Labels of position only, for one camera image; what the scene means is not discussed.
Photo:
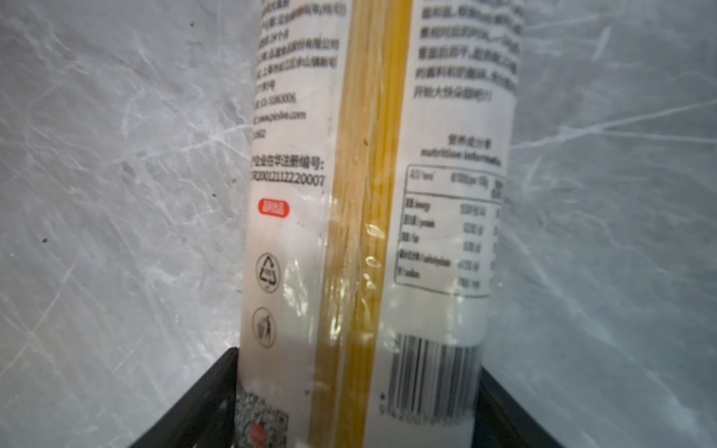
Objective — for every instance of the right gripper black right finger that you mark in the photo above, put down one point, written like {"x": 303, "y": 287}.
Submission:
{"x": 501, "y": 422}

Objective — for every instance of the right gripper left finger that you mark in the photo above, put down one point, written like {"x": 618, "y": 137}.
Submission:
{"x": 205, "y": 414}

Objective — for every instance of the red-ended spaghetti bag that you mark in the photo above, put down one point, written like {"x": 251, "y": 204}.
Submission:
{"x": 377, "y": 177}

